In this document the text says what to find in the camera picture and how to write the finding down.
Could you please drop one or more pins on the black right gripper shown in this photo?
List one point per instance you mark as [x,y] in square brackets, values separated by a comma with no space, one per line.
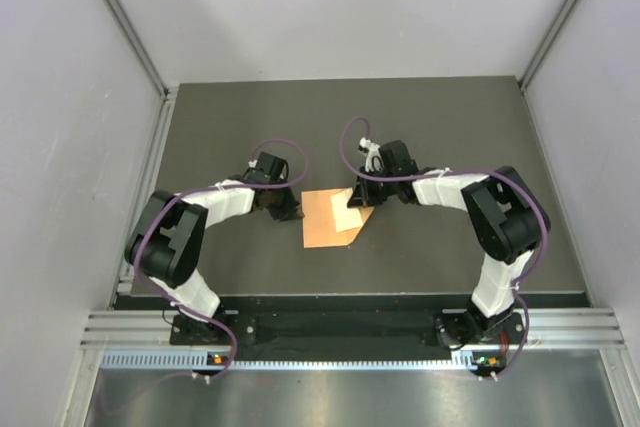
[362,196]

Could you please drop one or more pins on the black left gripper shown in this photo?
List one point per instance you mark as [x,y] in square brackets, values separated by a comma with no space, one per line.
[290,211]

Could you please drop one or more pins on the cream paper letter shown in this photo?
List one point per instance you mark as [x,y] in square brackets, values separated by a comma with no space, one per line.
[345,217]

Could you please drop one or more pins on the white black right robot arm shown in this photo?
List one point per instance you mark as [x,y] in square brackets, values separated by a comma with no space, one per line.
[508,222]

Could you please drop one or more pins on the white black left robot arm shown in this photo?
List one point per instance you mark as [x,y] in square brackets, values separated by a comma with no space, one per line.
[166,242]

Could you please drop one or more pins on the aluminium base profile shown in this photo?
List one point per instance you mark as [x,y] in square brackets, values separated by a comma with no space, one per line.
[550,329]

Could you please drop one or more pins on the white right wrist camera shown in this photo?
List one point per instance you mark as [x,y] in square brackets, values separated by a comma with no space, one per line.
[370,151]

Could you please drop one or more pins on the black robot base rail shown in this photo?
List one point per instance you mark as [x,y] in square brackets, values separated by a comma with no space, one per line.
[334,333]

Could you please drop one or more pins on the left aluminium frame post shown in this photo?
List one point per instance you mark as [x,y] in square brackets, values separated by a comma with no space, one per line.
[132,38]

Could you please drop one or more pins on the aluminium frame post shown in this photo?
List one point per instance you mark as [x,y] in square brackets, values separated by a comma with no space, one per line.
[544,47]
[132,38]

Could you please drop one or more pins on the right aluminium frame post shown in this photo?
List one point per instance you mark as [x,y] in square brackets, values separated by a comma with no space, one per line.
[544,47]

